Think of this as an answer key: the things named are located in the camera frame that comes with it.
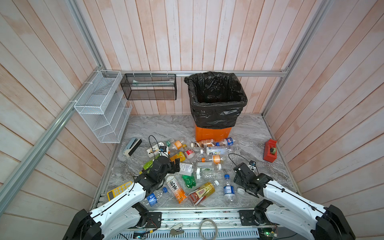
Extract blue cap water bottle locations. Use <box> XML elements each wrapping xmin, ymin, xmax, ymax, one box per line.
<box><xmin>223</xmin><ymin>174</ymin><xmax>235</xmax><ymax>202</ymax></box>

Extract red label yellow tea bottle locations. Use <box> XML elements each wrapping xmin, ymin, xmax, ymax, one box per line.
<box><xmin>189</xmin><ymin>180</ymin><xmax>220</xmax><ymax>207</ymax></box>

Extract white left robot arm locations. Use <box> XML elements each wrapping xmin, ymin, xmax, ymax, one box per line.
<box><xmin>63</xmin><ymin>156</ymin><xmax>180</xmax><ymax>240</ymax></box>

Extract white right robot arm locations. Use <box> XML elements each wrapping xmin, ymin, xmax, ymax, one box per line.
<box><xmin>233</xmin><ymin>163</ymin><xmax>356</xmax><ymax>240</ymax></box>

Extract orange trash bin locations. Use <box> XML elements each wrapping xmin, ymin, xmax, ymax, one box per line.
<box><xmin>195</xmin><ymin>126</ymin><xmax>232</xmax><ymax>142</ymax></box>

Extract white label flat bottle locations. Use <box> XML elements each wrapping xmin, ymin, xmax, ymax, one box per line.
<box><xmin>178</xmin><ymin>163</ymin><xmax>194</xmax><ymax>176</ymax></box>

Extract yellow orange juice bottle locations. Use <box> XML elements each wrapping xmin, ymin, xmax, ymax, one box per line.
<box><xmin>170</xmin><ymin>152</ymin><xmax>186</xmax><ymax>162</ymax></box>

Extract crushed green bottle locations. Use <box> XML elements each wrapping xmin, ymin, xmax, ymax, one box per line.
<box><xmin>182</xmin><ymin>175</ymin><xmax>196</xmax><ymax>189</ymax></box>

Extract red white small bottle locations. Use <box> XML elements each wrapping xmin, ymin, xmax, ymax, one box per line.
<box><xmin>184</xmin><ymin>149</ymin><xmax>196</xmax><ymax>159</ymax></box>

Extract blue label clear bottle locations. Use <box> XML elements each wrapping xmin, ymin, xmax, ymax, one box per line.
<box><xmin>141</xmin><ymin>187</ymin><xmax>168</xmax><ymax>208</ymax></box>

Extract orange cap clear bottle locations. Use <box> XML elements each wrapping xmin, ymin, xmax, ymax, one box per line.
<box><xmin>166</xmin><ymin>139</ymin><xmax>185</xmax><ymax>150</ymax></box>

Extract white orange tea bottle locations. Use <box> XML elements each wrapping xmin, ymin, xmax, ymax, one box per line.
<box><xmin>166</xmin><ymin>176</ymin><xmax>187</xmax><ymax>204</ymax></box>

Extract white cap clear bottle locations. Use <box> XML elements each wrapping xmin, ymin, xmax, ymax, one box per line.
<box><xmin>196</xmin><ymin>164</ymin><xmax>224</xmax><ymax>180</ymax></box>

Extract orange label clear bottle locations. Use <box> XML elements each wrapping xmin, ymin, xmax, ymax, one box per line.
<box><xmin>201</xmin><ymin>155</ymin><xmax>225</xmax><ymax>164</ymax></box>

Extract red tape dispenser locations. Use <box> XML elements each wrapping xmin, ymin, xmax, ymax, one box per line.
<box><xmin>263</xmin><ymin>139</ymin><xmax>277</xmax><ymax>163</ymax></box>

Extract clear long label bottle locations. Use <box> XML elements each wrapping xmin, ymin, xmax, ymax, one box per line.
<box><xmin>200</xmin><ymin>146</ymin><xmax>234</xmax><ymax>155</ymax></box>

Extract white stapler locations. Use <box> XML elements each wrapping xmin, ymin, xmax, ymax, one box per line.
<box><xmin>123</xmin><ymin>138</ymin><xmax>142</xmax><ymax>158</ymax></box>

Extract small brown tea bottle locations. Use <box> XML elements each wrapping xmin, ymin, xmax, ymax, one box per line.
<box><xmin>191</xmin><ymin>139</ymin><xmax>216</xmax><ymax>148</ymax></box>

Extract yellow calculator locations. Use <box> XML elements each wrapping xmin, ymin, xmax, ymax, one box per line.
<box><xmin>107</xmin><ymin>181</ymin><xmax>133</xmax><ymax>201</ymax></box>

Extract black trash bag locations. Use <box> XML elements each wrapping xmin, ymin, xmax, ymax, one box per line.
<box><xmin>184</xmin><ymin>72</ymin><xmax>248</xmax><ymax>130</ymax></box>

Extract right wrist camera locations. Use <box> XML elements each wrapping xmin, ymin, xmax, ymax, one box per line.
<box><xmin>248</xmin><ymin>161</ymin><xmax>257</xmax><ymax>172</ymax></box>

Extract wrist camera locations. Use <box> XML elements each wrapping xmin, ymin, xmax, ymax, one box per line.
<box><xmin>159</xmin><ymin>146</ymin><xmax>169</xmax><ymax>158</ymax></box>
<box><xmin>248</xmin><ymin>161</ymin><xmax>257</xmax><ymax>172</ymax></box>

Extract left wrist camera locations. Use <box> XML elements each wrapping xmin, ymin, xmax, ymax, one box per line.
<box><xmin>159</xmin><ymin>146</ymin><xmax>169</xmax><ymax>158</ymax></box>

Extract coiled white cable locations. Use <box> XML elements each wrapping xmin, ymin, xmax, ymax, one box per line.
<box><xmin>198</xmin><ymin>218</ymin><xmax>219</xmax><ymax>240</ymax></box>

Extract black wire mesh basket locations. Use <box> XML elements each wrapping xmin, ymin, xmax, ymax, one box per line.
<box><xmin>121</xmin><ymin>73</ymin><xmax>177</xmax><ymax>101</ymax></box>

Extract white wire mesh shelf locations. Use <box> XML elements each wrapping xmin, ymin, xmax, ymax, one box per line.
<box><xmin>75</xmin><ymin>71</ymin><xmax>133</xmax><ymax>144</ymax></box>

